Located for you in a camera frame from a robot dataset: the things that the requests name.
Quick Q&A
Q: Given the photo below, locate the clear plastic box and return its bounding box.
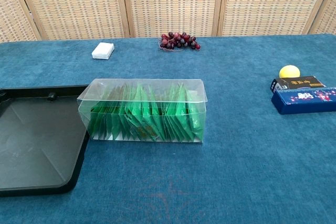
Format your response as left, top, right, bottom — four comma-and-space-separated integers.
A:
77, 78, 209, 145

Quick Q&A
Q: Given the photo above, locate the black plastic tray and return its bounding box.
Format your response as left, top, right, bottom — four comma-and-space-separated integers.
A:
0, 84, 90, 198

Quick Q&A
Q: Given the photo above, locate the red grape bunch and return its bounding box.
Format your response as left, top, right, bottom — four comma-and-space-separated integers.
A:
159, 31, 202, 51

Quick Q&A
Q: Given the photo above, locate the white small box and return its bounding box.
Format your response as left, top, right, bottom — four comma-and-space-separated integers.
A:
91, 42, 116, 60

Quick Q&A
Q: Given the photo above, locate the blue tablecloth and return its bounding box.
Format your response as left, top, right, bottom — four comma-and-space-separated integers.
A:
0, 34, 336, 224

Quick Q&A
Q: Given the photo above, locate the yellow ball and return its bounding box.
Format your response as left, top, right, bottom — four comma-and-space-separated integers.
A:
279, 65, 301, 79

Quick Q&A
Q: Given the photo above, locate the black box gold print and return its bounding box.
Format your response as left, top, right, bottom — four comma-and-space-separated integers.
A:
269, 75, 327, 94

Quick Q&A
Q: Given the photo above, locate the dark blue long box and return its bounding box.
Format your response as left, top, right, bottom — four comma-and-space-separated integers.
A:
271, 87, 336, 115

